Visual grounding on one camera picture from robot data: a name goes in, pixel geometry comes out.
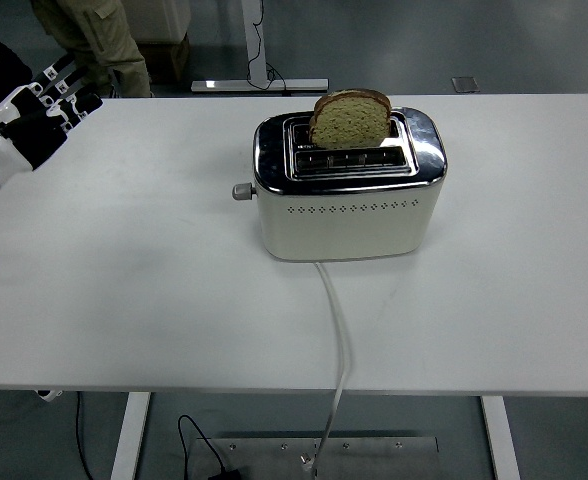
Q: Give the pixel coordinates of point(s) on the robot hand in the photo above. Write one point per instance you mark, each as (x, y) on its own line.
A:
(29, 140)

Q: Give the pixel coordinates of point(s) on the grey toaster lever knob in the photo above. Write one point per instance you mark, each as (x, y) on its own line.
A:
(243, 191)

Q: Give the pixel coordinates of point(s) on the white chrome-topped toaster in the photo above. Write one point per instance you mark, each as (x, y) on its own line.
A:
(349, 230)

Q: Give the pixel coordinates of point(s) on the person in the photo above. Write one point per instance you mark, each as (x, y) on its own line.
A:
(104, 35)

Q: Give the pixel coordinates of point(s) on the white box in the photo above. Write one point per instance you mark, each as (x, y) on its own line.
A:
(159, 20)

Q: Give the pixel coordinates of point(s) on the white desk stand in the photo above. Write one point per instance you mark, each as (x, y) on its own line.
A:
(254, 40)

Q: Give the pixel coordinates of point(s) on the small white black-trimmed object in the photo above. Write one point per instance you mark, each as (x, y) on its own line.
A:
(49, 395)

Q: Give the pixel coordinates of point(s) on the white table leg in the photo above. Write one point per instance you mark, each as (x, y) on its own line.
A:
(129, 440)
(499, 440)

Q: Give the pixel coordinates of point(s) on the brown bread slice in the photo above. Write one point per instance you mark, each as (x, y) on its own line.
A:
(349, 125)

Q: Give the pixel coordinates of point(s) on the black power adapter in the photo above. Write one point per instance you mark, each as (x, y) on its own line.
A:
(225, 474)

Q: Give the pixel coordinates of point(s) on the small metal bolt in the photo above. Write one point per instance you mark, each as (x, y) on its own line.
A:
(304, 458)

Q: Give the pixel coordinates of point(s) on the grey floor socket plate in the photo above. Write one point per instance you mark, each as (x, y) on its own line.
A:
(465, 83)

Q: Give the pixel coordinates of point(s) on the grey metal plate with screws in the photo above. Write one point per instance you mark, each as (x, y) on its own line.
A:
(374, 460)

